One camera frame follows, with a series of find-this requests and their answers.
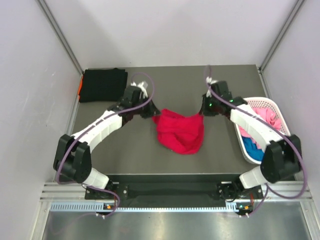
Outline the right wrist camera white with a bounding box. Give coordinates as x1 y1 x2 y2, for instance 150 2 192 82
205 76 219 87

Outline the slotted cable duct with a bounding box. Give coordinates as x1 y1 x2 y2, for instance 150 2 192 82
50 202 240 213

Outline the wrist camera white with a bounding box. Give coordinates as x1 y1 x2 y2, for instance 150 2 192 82
205 76 219 87
130 81 148 98

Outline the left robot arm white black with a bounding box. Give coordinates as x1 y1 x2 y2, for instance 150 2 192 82
53 81 161 199

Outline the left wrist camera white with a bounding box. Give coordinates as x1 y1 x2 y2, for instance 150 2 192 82
130 81 148 98

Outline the folded black t shirt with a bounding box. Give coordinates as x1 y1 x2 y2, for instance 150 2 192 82
78 68 128 103

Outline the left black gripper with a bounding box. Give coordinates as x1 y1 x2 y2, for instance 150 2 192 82
131 93 162 119

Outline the red t shirt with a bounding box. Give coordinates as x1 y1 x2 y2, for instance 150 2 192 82
152 109 205 155

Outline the pink t shirt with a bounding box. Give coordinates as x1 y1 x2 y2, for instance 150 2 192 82
238 107 282 150

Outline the folded orange t shirt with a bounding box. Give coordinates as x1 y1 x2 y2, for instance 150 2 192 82
77 75 84 98

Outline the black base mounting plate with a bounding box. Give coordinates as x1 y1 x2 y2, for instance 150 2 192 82
84 173 265 208

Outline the white plastic basket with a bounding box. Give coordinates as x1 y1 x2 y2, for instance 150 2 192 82
234 97 290 165

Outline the blue t shirt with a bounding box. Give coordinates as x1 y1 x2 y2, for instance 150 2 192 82
241 136 264 162

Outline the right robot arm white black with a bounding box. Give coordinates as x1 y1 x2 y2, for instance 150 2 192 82
199 77 302 198

